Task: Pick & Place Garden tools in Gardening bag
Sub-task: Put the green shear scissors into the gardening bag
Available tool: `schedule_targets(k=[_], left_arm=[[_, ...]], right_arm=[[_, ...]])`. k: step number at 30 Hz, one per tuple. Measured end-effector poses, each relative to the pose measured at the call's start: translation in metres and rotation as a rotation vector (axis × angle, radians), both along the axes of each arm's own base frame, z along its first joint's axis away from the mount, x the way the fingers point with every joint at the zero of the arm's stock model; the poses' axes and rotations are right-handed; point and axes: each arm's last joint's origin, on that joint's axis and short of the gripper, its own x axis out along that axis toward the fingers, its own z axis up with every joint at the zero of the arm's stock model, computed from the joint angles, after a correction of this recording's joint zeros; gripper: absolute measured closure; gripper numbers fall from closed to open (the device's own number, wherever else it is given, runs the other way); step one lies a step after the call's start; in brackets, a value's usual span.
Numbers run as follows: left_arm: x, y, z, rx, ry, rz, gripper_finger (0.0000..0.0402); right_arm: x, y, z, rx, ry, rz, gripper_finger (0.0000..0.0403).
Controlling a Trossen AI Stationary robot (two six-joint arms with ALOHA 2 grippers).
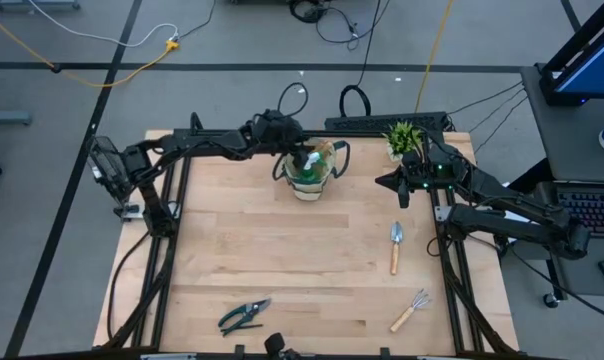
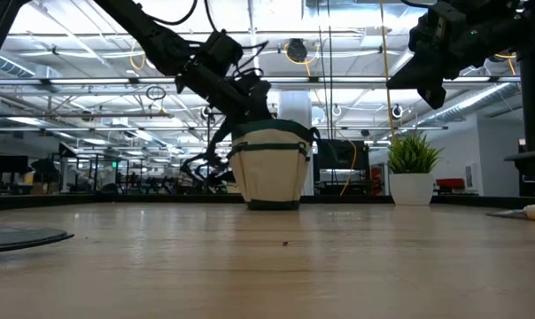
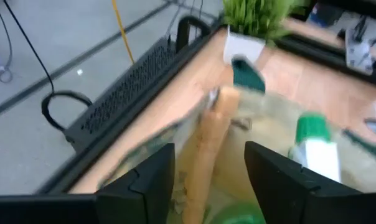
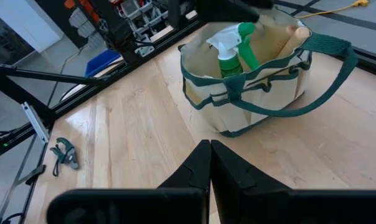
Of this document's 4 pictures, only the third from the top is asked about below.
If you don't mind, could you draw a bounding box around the square-blade trowel wooden handle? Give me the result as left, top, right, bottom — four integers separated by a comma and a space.
181, 113, 232, 224

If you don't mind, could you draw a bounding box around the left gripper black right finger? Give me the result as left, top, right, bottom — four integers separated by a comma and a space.
244, 141, 376, 224

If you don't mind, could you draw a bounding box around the green spray bottle white head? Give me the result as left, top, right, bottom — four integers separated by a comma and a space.
206, 113, 343, 224

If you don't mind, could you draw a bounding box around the black perforated metal box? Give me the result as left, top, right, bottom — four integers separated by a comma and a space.
63, 36, 184, 153

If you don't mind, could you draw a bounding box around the black aluminium table frame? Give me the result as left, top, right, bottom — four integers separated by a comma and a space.
35, 18, 376, 195

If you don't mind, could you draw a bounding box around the green plant in white pot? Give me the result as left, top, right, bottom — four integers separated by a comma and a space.
222, 0, 301, 65

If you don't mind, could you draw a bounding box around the black looped cable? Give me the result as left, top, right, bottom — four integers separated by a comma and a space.
2, 0, 94, 132

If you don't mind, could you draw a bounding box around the beige green-trimmed gardening bag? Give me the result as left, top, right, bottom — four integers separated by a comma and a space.
97, 55, 376, 224

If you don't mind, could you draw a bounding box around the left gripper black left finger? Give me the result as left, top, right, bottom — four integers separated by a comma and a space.
96, 142, 176, 224

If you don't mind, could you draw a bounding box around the hanging yellow cable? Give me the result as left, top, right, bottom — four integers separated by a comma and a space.
111, 0, 136, 65

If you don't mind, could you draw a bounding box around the hand fork wooden handle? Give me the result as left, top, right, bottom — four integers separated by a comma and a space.
206, 86, 242, 118

